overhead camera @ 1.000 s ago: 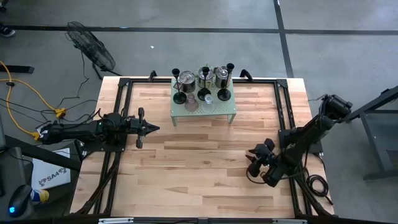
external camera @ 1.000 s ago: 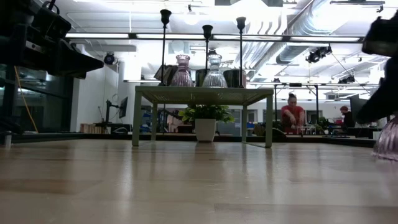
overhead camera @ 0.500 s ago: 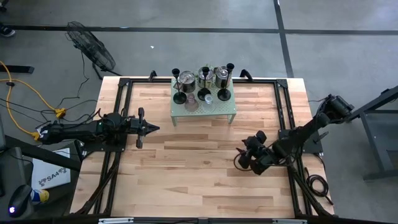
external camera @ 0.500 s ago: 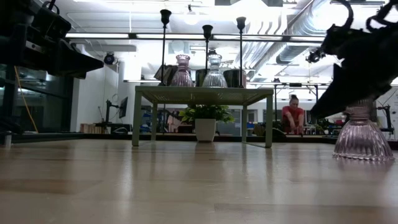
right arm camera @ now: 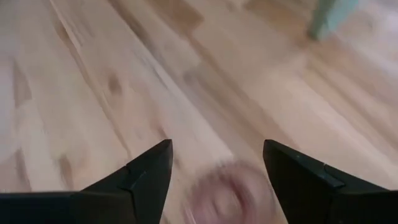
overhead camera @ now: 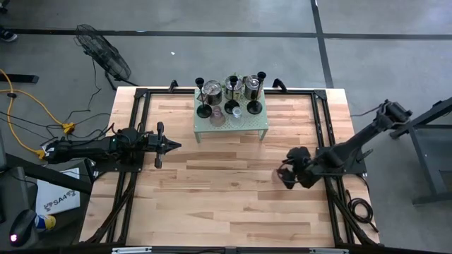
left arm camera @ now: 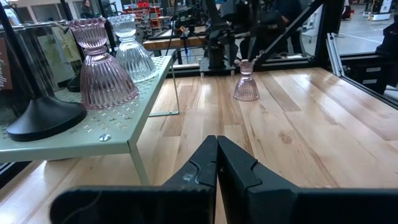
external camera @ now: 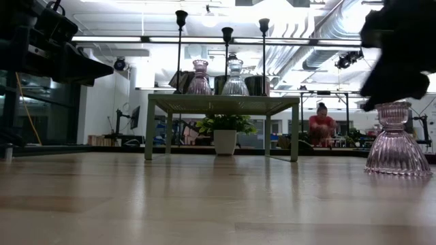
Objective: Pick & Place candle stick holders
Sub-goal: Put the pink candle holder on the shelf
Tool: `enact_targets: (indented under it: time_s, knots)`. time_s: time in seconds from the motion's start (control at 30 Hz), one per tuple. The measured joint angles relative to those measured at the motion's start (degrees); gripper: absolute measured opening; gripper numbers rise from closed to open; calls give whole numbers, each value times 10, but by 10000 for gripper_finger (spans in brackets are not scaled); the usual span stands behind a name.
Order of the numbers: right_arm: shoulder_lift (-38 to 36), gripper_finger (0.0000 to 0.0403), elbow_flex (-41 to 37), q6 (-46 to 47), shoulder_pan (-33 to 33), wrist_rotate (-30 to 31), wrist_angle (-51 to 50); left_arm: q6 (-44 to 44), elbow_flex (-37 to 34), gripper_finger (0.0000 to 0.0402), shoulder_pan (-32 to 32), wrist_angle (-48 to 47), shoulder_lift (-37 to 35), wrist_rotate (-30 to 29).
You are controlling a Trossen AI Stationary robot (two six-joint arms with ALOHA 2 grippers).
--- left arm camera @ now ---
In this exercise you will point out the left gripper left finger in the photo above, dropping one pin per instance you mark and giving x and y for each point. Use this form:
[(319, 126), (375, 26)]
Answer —
[(155, 205)]

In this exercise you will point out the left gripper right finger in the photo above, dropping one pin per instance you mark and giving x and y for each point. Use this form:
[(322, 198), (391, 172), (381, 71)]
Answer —
[(280, 205)]

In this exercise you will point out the pink ribbed glass candle holder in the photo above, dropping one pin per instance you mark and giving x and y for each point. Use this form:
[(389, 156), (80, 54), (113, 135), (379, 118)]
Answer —
[(102, 81), (246, 88)]

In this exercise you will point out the clear ribbed glass candle holder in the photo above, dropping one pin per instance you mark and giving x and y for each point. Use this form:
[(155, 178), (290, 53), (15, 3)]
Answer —
[(136, 59)]

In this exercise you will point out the silver tin candle with tag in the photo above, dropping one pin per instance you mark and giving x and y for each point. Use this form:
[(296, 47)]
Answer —
[(53, 46)]

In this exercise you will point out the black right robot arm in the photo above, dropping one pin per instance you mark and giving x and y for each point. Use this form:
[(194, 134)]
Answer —
[(217, 49)]

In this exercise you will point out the green perforated metal shelf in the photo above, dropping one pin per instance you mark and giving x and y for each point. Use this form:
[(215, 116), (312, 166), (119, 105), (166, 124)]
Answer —
[(93, 137)]

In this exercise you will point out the dark drawer cabinet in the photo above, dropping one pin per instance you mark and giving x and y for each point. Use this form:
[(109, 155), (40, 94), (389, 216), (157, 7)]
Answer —
[(370, 74)]

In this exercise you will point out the wooden workbench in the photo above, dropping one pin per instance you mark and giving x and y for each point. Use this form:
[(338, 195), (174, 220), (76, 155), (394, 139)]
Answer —
[(161, 43)]

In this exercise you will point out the person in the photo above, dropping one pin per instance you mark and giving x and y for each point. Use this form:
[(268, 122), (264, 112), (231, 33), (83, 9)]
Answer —
[(86, 8), (346, 9), (273, 31)]

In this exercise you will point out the white floor machine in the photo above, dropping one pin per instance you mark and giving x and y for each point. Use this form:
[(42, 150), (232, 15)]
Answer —
[(381, 9)]

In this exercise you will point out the silver aluminium bracket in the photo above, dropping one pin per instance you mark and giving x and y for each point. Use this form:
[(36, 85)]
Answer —
[(335, 56)]

